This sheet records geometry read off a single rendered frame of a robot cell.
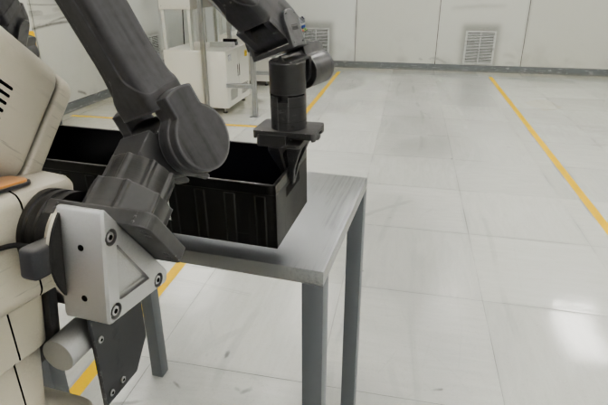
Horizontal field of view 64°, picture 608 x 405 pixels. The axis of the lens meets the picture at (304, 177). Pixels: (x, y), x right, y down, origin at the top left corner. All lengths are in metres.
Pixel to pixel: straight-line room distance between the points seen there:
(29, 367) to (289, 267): 0.41
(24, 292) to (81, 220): 0.12
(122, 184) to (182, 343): 1.52
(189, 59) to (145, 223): 4.63
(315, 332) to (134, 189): 0.53
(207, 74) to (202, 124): 4.47
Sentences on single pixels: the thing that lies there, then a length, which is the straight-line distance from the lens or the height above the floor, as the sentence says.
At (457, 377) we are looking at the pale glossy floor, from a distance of 1.89.
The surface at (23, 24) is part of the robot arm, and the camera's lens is 1.04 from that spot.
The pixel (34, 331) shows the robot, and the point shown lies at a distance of 0.69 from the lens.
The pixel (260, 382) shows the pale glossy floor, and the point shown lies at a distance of 1.80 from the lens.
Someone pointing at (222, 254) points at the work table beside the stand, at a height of 0.80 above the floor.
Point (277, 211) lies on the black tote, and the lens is 0.76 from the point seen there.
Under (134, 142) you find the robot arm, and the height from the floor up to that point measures 1.10.
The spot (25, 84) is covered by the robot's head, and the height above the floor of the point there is 1.16.
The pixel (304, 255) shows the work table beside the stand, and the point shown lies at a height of 0.80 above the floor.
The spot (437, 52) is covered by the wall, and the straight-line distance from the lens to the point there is 7.72.
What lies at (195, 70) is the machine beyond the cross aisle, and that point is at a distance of 5.07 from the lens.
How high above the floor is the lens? 1.26
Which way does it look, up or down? 22 degrees down
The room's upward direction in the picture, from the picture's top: straight up
